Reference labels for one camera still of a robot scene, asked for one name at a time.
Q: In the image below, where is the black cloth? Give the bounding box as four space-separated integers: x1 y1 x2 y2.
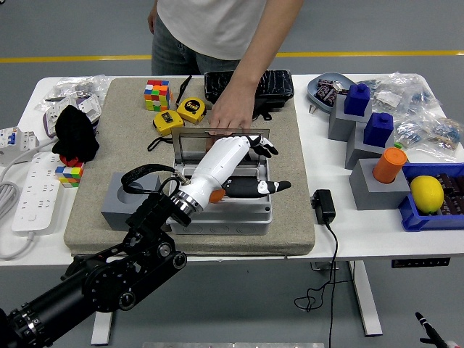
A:
51 104 101 162

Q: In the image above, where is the white power strip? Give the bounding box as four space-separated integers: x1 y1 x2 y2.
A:
10 152 65 233

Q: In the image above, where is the yellow lemon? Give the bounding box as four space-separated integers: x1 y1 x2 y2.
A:
410 175 445 214

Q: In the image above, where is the grey block with round hole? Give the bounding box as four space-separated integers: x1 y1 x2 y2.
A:
349 158 410 211
100 172 162 232

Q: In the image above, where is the yellow tape measure round label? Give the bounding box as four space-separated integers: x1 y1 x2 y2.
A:
175 96 208 126

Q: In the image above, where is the large colourful puzzle cube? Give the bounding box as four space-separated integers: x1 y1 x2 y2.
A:
144 79 173 112

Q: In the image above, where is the white switch panel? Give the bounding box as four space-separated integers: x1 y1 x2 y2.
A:
74 92 102 126

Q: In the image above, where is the grey-brown mat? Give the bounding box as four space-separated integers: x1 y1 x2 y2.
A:
63 77 316 257

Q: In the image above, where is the blue-grey dish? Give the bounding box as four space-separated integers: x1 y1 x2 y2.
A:
307 72 358 114

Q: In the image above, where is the dark components pile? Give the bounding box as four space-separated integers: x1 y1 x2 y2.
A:
434 173 464 218

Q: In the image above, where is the black table control panel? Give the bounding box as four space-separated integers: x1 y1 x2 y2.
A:
391 257 452 269

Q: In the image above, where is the black power adapter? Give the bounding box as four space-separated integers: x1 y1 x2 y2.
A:
310 188 337 225

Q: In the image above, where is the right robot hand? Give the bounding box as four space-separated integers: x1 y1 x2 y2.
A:
415 311 456 348

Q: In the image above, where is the blue block with knob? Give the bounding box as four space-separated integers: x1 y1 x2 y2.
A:
363 112 395 149
344 83 371 117

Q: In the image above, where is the person's left hand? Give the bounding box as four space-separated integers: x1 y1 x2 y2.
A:
209 92 254 137

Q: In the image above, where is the person's right hand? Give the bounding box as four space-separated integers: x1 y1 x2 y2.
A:
147 3 160 36

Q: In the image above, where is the person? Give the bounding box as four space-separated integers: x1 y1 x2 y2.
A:
147 0 305 77

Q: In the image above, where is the grey block holder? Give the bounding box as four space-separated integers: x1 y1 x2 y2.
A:
328 93 373 142
344 121 395 170

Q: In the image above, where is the grey junction box clear lid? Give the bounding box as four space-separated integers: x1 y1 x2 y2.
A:
167 126 273 236

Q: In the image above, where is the dark patterned component packet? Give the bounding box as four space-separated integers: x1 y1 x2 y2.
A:
314 86 339 108

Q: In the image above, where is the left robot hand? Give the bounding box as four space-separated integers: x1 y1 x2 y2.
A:
179 134 293 213

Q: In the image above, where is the white coiled cable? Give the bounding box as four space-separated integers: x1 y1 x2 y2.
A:
0 181 21 220

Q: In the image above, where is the clear bag of parts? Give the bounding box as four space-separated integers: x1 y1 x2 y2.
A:
43 74 112 109
394 108 454 150
427 117 464 162
362 71 436 123

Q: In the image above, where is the small colourful puzzle cube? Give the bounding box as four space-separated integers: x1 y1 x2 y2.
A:
54 162 85 189

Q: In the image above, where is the white circuit breaker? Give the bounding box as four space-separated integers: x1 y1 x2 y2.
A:
0 125 40 154

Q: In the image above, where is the blue plastic bin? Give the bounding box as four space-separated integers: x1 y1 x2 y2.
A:
397 162 464 232

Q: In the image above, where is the black film-wrapped device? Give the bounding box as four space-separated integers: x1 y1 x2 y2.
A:
204 69 294 123

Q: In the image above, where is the white table leg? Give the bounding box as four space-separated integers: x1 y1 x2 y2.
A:
347 260 384 337
90 310 114 346

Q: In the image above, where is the black adapter cord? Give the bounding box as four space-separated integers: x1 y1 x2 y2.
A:
293 220 358 348

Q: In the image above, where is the white purple-edged socket panel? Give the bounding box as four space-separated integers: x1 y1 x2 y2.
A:
43 104 68 138

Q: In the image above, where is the yellow tape measure black strap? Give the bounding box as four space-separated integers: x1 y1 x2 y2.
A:
147 109 186 152

